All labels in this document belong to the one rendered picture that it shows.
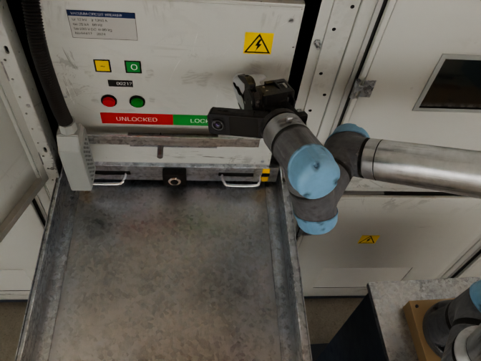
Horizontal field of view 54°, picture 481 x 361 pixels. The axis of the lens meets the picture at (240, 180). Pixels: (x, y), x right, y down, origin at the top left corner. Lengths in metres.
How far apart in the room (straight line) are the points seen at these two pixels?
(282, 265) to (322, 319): 0.92
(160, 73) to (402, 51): 0.49
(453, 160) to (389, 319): 0.59
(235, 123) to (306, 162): 0.19
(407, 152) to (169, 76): 0.49
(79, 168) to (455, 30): 0.81
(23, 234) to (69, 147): 0.59
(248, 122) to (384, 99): 0.37
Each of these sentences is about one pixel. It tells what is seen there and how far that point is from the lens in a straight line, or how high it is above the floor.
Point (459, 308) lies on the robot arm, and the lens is 1.13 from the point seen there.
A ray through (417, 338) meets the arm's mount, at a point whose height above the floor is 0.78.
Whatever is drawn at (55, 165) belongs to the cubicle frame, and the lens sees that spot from 1.28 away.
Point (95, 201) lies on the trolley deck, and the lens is 1.26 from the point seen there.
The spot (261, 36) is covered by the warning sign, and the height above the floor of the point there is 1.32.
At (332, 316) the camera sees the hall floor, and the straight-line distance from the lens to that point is 2.07.
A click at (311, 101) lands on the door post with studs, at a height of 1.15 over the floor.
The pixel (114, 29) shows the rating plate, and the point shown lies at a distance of 0.94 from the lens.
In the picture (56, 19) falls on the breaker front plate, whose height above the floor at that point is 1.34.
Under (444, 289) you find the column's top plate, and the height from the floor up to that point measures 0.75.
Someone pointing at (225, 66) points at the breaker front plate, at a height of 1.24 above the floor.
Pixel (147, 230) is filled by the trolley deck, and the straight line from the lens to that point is 1.19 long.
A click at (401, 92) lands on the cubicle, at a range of 1.09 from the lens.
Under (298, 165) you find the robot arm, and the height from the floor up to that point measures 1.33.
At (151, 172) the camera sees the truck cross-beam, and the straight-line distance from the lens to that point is 1.23.
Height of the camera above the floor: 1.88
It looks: 54 degrees down
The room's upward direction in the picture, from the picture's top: 9 degrees clockwise
